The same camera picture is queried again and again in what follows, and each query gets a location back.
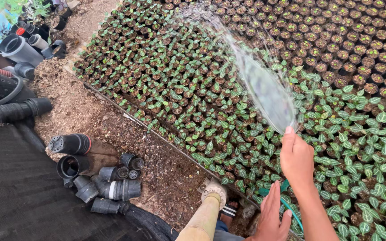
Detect person's right hand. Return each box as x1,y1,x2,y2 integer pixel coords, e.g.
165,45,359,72
280,126,315,191

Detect person's left hand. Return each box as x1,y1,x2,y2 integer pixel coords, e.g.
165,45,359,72
245,181,293,241

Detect green garden hose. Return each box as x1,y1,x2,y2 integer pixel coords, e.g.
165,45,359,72
258,179,305,233

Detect black white striped sandal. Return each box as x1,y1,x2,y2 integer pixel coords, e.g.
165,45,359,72
220,203,239,219

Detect person's blue trouser leg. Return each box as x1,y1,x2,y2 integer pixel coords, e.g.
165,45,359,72
212,219,245,241

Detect whitish pole base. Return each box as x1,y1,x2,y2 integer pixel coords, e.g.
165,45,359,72
198,177,228,211

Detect tan bamboo pole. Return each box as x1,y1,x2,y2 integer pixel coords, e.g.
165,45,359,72
176,192,221,241

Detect water spray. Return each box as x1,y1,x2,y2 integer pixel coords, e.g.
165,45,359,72
176,0,299,134

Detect rows of barely sprouted pots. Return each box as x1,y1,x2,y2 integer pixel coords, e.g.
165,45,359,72
210,0,386,99

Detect thin metal bed edging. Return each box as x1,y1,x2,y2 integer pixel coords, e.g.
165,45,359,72
76,75,301,240

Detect bed of leafy seedling pots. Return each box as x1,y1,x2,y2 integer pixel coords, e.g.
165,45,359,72
73,0,386,241

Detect heap of small black pots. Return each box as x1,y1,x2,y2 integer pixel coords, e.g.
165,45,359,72
47,133,145,215

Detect black shade net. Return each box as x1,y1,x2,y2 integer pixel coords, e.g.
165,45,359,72
0,110,180,241

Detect black pipe fitting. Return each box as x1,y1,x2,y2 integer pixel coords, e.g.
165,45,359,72
42,39,67,60

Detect stack of large black pots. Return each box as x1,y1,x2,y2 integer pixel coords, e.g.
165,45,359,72
0,97,53,123

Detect white plastic pipe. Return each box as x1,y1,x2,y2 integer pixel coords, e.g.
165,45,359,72
28,34,50,51

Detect wide grey plastic pipe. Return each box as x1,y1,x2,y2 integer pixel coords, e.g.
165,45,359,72
0,33,45,67

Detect potted plants in black pots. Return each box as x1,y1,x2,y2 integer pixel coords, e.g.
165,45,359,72
0,0,81,32

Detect big black brown-rimmed pot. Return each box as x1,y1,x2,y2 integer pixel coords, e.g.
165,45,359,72
0,64,37,108

